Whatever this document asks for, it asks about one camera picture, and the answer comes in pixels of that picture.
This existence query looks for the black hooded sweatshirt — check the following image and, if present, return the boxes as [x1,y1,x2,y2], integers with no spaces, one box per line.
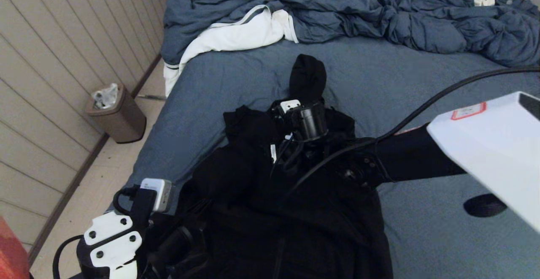
[169,54,394,279]

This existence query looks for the white garment with dark stripe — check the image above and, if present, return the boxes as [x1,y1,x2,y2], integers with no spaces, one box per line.
[164,5,299,98]

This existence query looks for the brown trash bin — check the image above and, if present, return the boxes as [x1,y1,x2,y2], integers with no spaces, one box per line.
[86,84,147,143]

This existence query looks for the crumpled blue duvet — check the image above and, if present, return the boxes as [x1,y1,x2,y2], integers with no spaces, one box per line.
[160,0,540,69]

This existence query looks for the blue bed sheet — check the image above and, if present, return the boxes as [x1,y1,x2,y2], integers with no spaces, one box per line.
[105,36,540,279]

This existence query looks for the white plastic bin bag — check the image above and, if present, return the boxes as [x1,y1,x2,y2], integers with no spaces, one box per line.
[92,83,119,110]

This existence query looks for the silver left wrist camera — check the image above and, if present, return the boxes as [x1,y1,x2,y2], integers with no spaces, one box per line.
[139,178,173,213]

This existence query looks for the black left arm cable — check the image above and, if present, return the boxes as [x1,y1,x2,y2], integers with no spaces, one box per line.
[52,185,146,279]

